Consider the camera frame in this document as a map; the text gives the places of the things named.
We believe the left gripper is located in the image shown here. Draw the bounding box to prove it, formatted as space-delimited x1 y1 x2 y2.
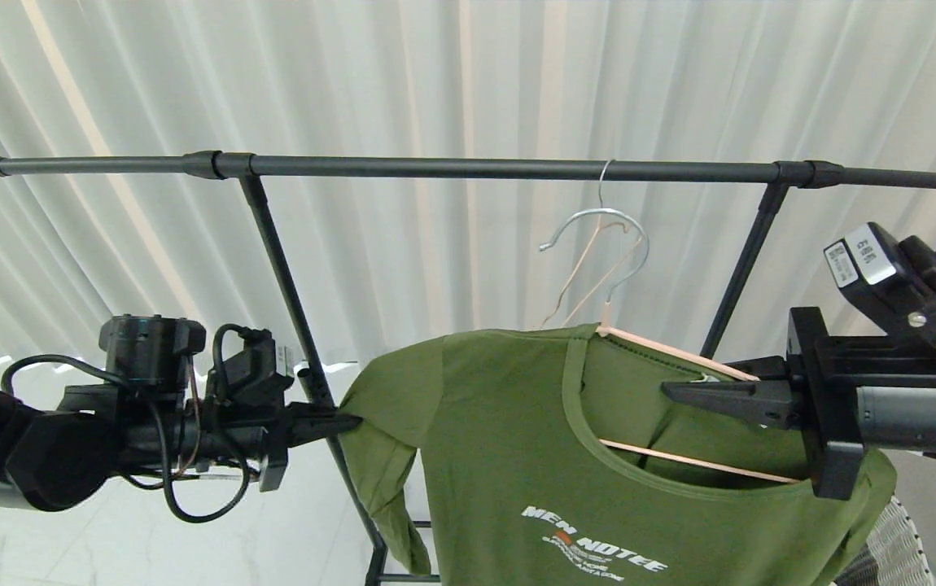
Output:
118 403 365 493

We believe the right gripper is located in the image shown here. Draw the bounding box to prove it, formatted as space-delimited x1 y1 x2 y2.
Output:
662 308 936 500

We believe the pink clothes hanger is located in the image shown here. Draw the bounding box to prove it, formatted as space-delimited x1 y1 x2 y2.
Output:
539 208 803 487
540 160 650 330

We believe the green shirt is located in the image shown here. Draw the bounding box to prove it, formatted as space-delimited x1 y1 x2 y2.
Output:
338 324 899 586

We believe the white laundry basket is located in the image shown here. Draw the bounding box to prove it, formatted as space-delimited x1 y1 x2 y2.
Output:
834 496 936 586

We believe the black clothes rack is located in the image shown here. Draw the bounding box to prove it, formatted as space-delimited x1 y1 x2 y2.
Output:
0 151 936 586

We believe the white curtain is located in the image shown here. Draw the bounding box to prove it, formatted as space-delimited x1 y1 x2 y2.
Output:
0 0 936 383

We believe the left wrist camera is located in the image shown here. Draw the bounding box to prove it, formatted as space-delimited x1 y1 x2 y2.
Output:
209 324 296 408

